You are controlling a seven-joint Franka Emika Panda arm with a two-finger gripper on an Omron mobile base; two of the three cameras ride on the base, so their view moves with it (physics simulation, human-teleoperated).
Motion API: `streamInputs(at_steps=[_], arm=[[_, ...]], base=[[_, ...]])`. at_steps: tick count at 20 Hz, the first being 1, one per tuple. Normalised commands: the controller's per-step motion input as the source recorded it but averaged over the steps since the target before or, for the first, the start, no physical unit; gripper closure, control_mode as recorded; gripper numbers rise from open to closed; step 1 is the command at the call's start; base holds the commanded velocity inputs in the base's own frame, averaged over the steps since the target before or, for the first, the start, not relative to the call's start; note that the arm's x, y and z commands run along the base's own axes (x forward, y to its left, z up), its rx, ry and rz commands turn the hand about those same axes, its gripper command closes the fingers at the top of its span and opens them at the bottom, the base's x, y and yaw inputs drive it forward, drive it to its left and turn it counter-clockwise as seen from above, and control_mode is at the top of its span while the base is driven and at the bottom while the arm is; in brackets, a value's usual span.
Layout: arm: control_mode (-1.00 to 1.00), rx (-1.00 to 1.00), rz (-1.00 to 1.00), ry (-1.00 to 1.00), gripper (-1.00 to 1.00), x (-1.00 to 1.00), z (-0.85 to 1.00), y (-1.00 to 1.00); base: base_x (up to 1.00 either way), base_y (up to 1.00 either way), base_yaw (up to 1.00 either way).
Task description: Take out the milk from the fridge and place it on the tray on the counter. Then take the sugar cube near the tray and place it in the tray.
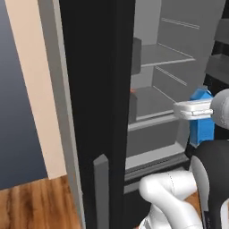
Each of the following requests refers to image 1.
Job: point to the grey fridge drawer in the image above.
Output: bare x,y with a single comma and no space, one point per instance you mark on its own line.
152,137

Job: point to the grey fridge shelf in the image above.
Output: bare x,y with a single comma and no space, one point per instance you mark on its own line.
161,55
152,101

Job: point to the small orange item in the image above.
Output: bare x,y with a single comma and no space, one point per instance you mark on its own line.
132,90

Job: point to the dark grey door bin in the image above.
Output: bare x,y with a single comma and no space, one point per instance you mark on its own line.
136,56
132,107

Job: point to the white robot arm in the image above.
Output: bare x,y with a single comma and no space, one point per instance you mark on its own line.
173,190

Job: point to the black fridge door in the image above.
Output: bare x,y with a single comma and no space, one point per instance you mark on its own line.
95,74

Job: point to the blue milk carton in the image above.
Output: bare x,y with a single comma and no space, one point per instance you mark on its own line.
202,131

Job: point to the grey fridge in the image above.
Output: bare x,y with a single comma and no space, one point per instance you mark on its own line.
167,23

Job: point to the beige side panel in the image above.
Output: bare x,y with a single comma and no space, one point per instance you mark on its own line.
32,74

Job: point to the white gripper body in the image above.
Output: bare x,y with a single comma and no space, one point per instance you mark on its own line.
190,109

